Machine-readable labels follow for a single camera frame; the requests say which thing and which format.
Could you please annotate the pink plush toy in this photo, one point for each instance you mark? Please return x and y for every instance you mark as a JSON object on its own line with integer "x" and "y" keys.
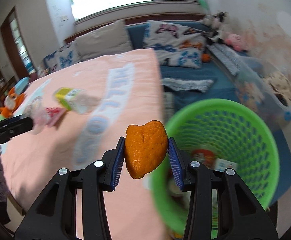
{"x": 237, "y": 42}

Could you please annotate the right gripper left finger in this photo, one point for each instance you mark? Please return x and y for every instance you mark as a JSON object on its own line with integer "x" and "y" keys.
{"x": 52, "y": 215}

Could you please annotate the blue white milk carton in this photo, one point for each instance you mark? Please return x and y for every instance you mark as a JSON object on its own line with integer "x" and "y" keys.
{"x": 221, "y": 165}

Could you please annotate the butterfly pillow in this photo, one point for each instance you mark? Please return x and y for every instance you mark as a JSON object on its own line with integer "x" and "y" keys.
{"x": 62, "y": 58}
{"x": 174, "y": 44}

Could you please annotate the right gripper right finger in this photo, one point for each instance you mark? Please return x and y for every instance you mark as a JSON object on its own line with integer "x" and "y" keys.
{"x": 240, "y": 214}

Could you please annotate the butterfly pillow left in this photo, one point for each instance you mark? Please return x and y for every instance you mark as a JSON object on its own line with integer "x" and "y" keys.
{"x": 62, "y": 58}

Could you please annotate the blue sofa mattress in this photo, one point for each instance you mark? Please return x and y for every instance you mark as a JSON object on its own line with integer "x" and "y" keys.
{"x": 222, "y": 88}

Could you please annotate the orange peel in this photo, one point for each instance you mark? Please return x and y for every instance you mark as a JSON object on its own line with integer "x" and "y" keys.
{"x": 145, "y": 148}

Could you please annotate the grey patterned folded cloth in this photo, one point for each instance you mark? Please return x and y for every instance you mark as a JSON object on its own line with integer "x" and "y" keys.
{"x": 228, "y": 57}

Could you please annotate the butterfly pillow right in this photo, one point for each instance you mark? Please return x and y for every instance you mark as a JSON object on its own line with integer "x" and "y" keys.
{"x": 174, "y": 44}

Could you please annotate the orange fox plush toy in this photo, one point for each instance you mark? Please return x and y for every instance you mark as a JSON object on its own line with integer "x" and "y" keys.
{"x": 11, "y": 103}

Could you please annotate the small orange ball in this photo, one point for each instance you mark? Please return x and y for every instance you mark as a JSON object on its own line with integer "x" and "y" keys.
{"x": 205, "y": 58}

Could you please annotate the beige plain cushion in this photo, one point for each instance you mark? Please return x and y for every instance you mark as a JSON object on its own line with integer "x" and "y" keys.
{"x": 108, "y": 40}

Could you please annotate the pink snack wrapper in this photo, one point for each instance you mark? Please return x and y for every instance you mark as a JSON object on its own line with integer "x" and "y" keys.
{"x": 48, "y": 116}

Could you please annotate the cow plush toy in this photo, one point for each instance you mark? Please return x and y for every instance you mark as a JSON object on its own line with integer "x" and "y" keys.
{"x": 219, "y": 27}

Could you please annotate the yellow label clear bottle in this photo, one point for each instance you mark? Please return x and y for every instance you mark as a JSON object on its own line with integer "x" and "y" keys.
{"x": 78, "y": 100}

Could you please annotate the beige printed garment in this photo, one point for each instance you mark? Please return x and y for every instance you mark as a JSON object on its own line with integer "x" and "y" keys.
{"x": 280, "y": 86}

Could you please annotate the small grey patterned cloth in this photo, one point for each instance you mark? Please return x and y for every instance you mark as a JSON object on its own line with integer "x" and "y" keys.
{"x": 184, "y": 85}

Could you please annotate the green plastic mesh basket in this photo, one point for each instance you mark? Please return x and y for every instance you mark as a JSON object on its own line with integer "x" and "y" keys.
{"x": 232, "y": 132}

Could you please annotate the peach hello blanket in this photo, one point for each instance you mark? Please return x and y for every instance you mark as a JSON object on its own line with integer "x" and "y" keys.
{"x": 126, "y": 90}

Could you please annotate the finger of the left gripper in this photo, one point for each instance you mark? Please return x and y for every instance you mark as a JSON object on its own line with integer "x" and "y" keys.
{"x": 14, "y": 126}

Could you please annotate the clear plastic storage bin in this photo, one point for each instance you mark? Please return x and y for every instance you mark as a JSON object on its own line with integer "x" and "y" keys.
{"x": 255, "y": 94}

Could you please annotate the red snack cup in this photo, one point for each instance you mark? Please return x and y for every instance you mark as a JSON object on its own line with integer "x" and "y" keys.
{"x": 204, "y": 156}

